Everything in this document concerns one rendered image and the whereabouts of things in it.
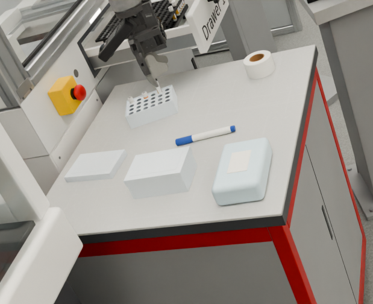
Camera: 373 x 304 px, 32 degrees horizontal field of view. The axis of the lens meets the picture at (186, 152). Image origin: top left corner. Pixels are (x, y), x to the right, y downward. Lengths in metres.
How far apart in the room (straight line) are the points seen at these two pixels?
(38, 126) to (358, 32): 0.93
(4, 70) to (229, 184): 0.60
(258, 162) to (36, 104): 0.60
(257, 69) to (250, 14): 1.22
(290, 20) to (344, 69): 1.64
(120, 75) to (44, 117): 0.42
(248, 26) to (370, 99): 0.90
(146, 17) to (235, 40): 1.30
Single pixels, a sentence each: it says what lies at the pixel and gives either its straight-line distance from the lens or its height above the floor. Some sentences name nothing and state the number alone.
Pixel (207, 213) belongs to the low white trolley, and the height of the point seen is 0.76.
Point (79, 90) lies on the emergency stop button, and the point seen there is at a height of 0.89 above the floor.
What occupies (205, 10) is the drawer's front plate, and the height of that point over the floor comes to 0.89.
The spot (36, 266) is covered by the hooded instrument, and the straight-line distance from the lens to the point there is 1.09.
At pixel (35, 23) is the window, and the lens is 1.66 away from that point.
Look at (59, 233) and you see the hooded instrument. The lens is 1.15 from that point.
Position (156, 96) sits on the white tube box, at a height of 0.80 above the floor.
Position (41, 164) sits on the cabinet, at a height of 0.77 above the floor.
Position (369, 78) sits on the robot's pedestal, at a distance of 2.00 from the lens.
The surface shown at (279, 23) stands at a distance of 3.59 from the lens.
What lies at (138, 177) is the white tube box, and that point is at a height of 0.81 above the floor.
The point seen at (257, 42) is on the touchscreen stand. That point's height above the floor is 0.33.
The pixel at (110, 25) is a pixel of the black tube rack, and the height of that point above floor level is 0.90.
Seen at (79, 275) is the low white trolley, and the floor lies 0.63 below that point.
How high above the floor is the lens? 1.48
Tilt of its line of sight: 31 degrees down
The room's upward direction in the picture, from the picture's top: 24 degrees counter-clockwise
